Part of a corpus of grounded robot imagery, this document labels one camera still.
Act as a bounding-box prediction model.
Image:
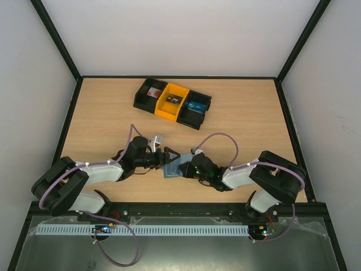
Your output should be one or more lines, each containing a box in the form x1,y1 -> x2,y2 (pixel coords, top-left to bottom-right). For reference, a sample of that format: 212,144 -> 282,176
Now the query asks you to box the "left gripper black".
135,147 -> 181,170

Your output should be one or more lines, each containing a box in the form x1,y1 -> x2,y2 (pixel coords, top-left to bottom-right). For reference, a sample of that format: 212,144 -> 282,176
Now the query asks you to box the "teal leather card holder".
162,153 -> 193,178

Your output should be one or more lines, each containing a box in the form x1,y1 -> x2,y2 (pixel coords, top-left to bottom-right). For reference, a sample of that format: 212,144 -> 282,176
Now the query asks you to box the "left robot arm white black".
31,136 -> 180,217

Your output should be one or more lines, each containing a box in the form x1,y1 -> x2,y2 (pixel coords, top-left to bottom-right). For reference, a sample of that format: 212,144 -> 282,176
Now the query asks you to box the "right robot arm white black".
179,151 -> 306,221

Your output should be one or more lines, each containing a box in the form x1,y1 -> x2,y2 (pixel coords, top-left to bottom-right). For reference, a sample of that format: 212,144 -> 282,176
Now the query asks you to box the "dark card in yellow bin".
166,94 -> 183,105

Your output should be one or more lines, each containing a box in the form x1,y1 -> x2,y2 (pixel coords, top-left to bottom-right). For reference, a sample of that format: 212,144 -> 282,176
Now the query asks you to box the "blue card in bin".
187,101 -> 206,113

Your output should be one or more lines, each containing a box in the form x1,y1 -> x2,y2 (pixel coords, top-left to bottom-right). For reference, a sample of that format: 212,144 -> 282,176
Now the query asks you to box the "red white card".
147,87 -> 162,99

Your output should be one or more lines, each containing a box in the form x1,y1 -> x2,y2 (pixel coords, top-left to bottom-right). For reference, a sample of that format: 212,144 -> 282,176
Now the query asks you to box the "yellow storage bin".
155,83 -> 190,122

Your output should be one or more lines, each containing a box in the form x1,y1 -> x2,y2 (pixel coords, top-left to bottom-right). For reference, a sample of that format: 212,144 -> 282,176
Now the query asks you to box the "right black storage bin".
177,90 -> 212,130

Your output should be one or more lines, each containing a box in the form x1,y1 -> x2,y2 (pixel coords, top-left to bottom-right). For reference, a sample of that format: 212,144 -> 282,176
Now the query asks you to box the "black storage bin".
133,77 -> 168,114
177,90 -> 212,130

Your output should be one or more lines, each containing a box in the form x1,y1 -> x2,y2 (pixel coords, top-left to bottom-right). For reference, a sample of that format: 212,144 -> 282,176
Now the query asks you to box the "left black storage bin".
133,77 -> 168,114

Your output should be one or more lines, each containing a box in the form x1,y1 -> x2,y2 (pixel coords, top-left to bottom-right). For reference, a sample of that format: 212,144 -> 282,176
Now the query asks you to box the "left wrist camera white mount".
148,135 -> 162,152

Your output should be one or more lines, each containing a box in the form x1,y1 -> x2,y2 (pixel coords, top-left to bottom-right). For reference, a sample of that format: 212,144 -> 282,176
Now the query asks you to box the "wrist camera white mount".
191,148 -> 203,156
148,135 -> 162,152

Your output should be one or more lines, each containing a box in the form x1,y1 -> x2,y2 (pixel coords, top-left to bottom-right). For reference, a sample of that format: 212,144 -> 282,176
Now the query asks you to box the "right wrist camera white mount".
191,148 -> 203,156

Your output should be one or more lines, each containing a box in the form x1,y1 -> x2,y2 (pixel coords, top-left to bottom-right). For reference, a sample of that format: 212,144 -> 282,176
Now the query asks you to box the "black mounting rail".
27,202 -> 331,225

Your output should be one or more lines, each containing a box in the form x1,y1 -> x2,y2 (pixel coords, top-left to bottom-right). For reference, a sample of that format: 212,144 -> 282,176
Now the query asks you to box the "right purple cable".
194,132 -> 307,243

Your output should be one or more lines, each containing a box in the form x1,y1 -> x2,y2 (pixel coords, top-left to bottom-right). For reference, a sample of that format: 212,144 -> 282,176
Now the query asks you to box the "white slotted cable duct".
35,224 -> 249,237

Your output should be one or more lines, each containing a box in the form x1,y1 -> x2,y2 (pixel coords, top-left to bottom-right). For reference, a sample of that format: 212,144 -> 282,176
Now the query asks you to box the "black enclosure frame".
8,1 -> 347,270

